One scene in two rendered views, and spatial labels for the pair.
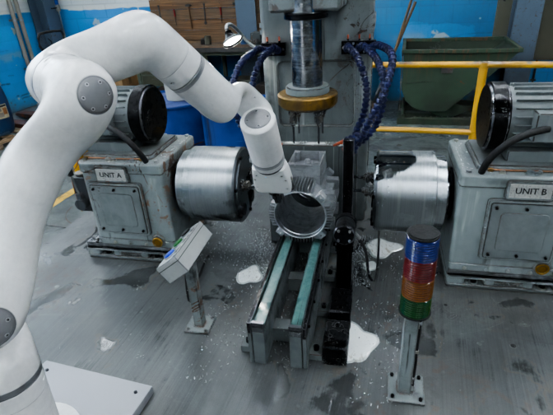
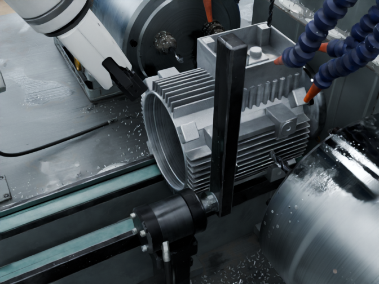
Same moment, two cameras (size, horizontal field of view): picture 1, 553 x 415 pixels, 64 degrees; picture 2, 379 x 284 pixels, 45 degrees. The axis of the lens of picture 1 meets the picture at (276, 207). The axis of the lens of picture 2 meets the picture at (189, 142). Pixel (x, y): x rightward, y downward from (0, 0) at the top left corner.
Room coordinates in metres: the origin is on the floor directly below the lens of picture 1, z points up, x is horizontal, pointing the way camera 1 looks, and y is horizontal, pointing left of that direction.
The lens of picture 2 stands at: (0.83, -0.48, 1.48)
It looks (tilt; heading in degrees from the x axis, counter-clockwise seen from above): 42 degrees down; 48
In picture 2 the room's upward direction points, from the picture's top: straight up
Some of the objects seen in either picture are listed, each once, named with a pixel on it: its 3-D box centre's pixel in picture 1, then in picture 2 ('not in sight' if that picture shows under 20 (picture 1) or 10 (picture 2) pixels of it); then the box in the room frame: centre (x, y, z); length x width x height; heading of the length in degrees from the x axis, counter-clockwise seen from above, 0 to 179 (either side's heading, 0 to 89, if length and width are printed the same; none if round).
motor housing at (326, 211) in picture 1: (305, 200); (221, 123); (1.24, -0.09, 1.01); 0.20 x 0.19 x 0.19; 165
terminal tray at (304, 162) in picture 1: (307, 168); (248, 66); (1.28, -0.10, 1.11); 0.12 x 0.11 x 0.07; 165
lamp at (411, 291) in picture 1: (417, 284); not in sight; (0.69, -0.27, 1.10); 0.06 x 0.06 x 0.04
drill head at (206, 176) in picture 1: (204, 183); (154, 12); (1.37, 0.24, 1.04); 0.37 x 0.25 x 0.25; 76
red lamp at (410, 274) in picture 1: (420, 265); not in sight; (0.69, -0.27, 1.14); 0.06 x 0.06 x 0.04
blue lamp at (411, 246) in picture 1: (421, 245); not in sight; (0.69, -0.27, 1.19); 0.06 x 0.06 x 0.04
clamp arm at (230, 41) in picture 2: (347, 182); (224, 138); (1.13, -0.20, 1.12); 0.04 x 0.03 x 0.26; 166
